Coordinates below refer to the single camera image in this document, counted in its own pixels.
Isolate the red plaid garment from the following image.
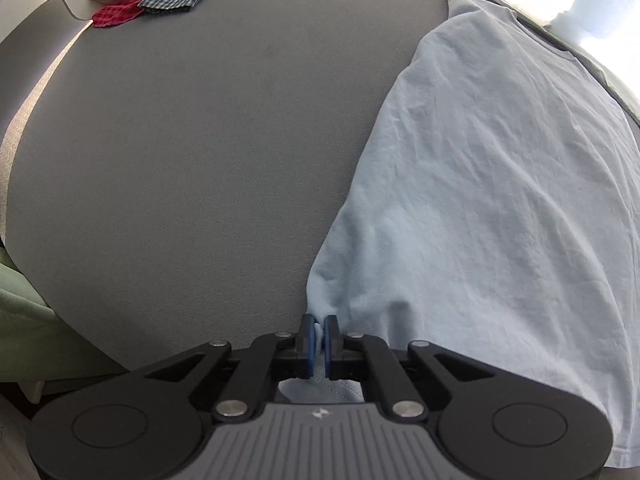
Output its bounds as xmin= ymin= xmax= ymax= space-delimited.
xmin=91 ymin=0 xmax=153 ymax=28

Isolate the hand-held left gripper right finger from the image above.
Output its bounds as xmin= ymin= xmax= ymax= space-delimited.
xmin=324 ymin=314 xmax=506 ymax=421

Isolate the light blue t-shirt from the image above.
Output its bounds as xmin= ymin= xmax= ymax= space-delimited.
xmin=305 ymin=0 xmax=640 ymax=468

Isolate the grey felt mat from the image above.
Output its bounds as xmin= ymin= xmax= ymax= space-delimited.
xmin=0 ymin=0 xmax=640 ymax=381

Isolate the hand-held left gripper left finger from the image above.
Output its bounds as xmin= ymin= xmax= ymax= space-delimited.
xmin=131 ymin=314 xmax=319 ymax=421

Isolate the green upholstered seat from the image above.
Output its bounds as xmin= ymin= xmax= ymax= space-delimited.
xmin=0 ymin=247 xmax=126 ymax=403

